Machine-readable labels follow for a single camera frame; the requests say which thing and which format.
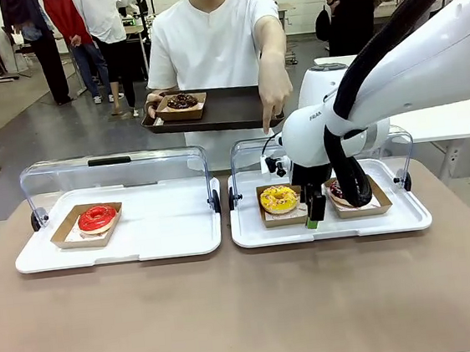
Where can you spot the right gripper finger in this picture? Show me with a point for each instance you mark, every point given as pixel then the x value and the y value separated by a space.
pixel 316 209
pixel 304 196

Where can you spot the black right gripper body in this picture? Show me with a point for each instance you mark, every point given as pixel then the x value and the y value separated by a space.
pixel 310 174

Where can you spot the cardboard box of yellow donut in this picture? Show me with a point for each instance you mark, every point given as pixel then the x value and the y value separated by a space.
pixel 282 222

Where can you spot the dark brown serving tray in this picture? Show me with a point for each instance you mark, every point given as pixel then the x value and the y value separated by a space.
pixel 228 109

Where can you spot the cardboard box of chocolate donut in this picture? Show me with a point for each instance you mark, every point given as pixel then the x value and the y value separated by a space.
pixel 180 115

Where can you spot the chocolate sprinkled donut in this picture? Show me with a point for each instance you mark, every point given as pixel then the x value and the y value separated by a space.
pixel 174 102

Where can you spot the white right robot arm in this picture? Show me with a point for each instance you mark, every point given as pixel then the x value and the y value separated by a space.
pixel 416 60

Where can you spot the person's left forearm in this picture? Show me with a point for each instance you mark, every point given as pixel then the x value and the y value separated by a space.
pixel 272 50

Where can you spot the purple glazed donut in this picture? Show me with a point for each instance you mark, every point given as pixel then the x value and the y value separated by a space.
pixel 337 192

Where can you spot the yellow sprinkled donut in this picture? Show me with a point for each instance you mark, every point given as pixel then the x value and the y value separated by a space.
pixel 269 202

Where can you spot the person in white shirt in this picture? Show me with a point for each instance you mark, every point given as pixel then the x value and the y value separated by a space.
pixel 204 44

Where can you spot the cardboard box of red donut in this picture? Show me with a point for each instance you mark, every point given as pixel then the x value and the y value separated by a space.
pixel 82 243

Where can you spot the person's left hand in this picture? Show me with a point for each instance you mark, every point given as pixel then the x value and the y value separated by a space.
pixel 275 98

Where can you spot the person's right hand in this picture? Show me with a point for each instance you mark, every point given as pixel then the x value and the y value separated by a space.
pixel 154 104

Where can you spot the printed paper liner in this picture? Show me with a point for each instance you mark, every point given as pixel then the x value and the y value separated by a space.
pixel 294 214
pixel 374 203
pixel 73 237

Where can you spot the white display tray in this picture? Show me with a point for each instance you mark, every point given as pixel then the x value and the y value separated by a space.
pixel 266 236
pixel 161 234

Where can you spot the clear dome lid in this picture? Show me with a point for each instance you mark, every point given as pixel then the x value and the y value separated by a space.
pixel 246 158
pixel 154 167

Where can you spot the white side table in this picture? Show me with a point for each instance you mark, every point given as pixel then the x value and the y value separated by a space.
pixel 443 120

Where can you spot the black backpack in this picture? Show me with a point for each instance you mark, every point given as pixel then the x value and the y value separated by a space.
pixel 322 24

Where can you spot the bystander in black clothes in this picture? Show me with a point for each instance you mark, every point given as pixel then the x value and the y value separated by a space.
pixel 351 4

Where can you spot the bystander in white shirt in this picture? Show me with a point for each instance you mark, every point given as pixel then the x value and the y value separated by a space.
pixel 105 17

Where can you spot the bystander in dark clothes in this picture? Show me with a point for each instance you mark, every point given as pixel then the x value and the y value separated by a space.
pixel 48 57

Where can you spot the bystander in red jacket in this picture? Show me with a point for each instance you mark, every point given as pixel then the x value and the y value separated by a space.
pixel 63 17

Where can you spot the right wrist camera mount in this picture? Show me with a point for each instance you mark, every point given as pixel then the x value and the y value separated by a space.
pixel 278 166

